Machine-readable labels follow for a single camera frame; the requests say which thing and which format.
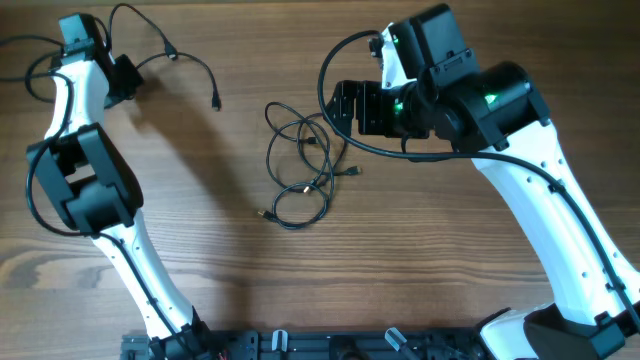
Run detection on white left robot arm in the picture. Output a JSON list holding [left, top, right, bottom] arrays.
[[26, 13, 219, 359]]

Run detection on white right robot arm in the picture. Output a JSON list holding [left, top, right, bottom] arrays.
[[318, 4, 639, 359]]

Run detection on black cable gold plugs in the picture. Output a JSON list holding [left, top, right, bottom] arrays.
[[260, 101, 362, 230]]

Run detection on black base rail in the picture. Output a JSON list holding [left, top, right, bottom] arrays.
[[120, 328, 493, 360]]

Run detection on short black usb cable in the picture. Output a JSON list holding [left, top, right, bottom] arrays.
[[134, 51, 222, 112]]

